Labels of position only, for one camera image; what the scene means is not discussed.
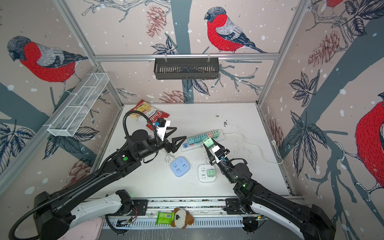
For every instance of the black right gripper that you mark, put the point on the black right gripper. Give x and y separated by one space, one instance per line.
212 157

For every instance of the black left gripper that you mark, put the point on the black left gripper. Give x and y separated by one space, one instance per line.
169 147

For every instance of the teal plug adapter front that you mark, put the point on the teal plug adapter front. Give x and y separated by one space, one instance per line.
191 141

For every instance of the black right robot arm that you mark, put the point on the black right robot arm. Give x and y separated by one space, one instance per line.
308 223

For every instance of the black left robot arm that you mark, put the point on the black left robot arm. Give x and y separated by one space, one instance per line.
54 214

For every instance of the white multicolour power strip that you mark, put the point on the white multicolour power strip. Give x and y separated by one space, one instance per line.
186 147

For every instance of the white square socket cube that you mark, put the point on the white square socket cube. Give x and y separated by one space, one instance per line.
202 173

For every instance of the blue square socket cube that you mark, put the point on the blue square socket cube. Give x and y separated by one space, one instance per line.
180 166

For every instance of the red Chuba chips bag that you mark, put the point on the red Chuba chips bag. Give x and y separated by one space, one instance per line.
151 112

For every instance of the brown plush dog toy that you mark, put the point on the brown plush dog toy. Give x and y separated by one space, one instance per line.
182 219

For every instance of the green wet wipes pack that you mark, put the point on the green wet wipes pack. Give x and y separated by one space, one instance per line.
165 218

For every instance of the pink tray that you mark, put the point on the pink tray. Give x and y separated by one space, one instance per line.
89 230

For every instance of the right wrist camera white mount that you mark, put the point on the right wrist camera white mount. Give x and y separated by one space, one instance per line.
220 154

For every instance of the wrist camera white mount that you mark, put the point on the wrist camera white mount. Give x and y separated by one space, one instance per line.
161 125
220 154

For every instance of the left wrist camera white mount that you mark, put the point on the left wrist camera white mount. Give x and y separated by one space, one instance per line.
161 125

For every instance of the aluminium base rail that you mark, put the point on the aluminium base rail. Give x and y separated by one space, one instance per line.
210 212

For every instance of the black hanging wall basket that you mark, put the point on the black hanging wall basket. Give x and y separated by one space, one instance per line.
186 69

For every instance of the white wire mesh shelf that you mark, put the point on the white wire mesh shelf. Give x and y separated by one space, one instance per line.
71 117

